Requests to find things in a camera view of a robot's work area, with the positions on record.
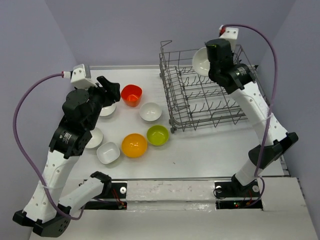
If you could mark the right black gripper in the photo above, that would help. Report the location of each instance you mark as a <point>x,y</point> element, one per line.
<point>230,51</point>

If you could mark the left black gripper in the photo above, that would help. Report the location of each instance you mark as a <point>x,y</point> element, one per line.
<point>114,88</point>

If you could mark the white round bowl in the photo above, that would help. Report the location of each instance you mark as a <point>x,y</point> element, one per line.
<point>200,62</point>
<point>107,111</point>
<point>150,112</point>

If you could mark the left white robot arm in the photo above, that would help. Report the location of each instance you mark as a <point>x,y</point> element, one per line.
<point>48,213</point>

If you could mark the white bowl under arm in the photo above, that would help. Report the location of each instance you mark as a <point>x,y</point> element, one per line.
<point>96,138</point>

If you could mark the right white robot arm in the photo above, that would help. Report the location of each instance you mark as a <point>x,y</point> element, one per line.
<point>239,82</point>

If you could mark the orange square bowl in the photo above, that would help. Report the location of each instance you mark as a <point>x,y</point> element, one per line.
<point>131,95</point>

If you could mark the yellow round bowl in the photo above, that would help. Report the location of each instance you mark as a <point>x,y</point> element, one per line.
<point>134,145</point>

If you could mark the green round bowl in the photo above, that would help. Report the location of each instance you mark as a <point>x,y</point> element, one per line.
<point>157,135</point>

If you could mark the white square bowl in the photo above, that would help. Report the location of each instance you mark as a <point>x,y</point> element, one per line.
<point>108,153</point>

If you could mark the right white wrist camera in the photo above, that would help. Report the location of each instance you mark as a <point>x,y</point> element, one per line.
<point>230,34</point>

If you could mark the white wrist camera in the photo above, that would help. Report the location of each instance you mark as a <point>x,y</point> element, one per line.
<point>81,77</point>
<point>230,34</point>

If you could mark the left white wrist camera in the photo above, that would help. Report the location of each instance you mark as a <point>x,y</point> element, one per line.
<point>81,77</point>

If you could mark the grey wire dish rack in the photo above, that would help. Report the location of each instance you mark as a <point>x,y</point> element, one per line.
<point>193,101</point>

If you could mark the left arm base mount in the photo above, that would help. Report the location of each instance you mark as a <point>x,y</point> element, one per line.
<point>115,199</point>

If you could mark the metal front rail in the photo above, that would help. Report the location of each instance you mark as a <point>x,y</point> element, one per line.
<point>208,178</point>

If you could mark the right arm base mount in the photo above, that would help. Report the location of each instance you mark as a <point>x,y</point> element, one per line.
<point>231,195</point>

